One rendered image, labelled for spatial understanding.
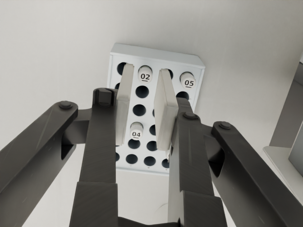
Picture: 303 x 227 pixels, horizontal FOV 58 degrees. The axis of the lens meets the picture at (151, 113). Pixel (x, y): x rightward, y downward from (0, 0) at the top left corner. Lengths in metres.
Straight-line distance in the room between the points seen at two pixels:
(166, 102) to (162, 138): 0.02
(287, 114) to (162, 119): 0.69
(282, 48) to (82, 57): 0.20
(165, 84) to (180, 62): 0.07
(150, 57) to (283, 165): 0.14
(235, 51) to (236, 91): 0.04
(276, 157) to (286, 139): 0.55
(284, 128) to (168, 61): 0.62
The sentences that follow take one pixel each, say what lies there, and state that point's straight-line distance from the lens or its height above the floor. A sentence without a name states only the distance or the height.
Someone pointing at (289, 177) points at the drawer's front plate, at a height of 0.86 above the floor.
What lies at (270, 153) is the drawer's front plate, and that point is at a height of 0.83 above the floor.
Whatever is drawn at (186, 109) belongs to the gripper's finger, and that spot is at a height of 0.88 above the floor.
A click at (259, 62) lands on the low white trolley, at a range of 0.30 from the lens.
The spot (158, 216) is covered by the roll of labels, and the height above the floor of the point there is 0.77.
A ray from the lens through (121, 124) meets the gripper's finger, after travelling 0.15.
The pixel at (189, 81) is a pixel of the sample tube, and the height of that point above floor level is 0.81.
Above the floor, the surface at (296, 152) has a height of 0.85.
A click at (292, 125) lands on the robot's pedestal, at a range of 0.80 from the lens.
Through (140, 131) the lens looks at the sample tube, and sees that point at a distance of 0.26.
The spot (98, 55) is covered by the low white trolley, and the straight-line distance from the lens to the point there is 0.28.
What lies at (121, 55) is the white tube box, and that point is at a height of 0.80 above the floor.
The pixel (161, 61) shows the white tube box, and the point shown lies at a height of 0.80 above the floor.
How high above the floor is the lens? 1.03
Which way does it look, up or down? 64 degrees down
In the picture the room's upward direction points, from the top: 177 degrees clockwise
